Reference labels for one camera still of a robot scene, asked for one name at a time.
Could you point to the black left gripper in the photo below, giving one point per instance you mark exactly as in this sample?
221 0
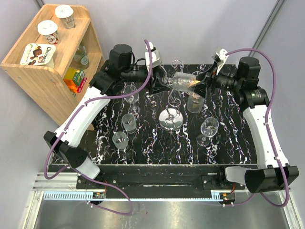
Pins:
157 86

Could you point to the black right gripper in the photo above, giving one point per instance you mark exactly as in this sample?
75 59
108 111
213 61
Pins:
210 75

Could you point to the patterned glass goblet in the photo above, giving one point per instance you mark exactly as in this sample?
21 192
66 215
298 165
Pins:
182 82

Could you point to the ribbed glass goblet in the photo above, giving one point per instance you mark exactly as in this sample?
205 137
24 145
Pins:
195 103

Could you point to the chrome wine glass rack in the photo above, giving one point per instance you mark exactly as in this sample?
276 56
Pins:
171 118

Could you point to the frosted short goblet front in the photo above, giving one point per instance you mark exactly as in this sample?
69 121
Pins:
120 140

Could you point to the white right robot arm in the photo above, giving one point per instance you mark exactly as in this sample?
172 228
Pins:
273 171

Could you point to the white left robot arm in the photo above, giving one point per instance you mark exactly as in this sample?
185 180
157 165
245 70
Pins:
104 86

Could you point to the clear smooth wine glass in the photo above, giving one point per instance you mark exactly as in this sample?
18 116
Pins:
132 99

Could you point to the clear wine glass right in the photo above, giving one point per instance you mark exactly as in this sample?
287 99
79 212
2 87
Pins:
208 129

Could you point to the clear patterned short goblet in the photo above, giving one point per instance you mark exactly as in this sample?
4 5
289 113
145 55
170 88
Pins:
129 123

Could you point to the red packaged item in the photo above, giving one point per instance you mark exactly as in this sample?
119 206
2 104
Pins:
79 89

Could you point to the glass bottle on shelf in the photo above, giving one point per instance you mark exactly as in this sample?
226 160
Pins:
81 58

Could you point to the orange juice carton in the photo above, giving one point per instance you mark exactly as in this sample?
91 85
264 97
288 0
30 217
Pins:
73 78

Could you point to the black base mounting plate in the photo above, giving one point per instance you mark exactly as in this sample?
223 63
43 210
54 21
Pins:
165 181

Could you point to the wooden shelf unit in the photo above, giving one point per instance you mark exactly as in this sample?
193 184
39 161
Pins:
45 85

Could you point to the clear cup white lid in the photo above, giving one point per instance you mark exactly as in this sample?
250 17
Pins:
65 14

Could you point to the white lidded yogurt cup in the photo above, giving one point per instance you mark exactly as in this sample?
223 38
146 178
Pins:
49 30

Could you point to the Chobani yogurt cup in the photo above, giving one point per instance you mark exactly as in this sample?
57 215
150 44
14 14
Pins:
38 55

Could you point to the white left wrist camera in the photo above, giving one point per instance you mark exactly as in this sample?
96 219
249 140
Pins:
156 58

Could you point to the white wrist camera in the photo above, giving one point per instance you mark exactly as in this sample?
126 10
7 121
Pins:
220 56
156 58

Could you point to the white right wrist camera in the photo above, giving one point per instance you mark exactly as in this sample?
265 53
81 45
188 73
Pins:
220 56

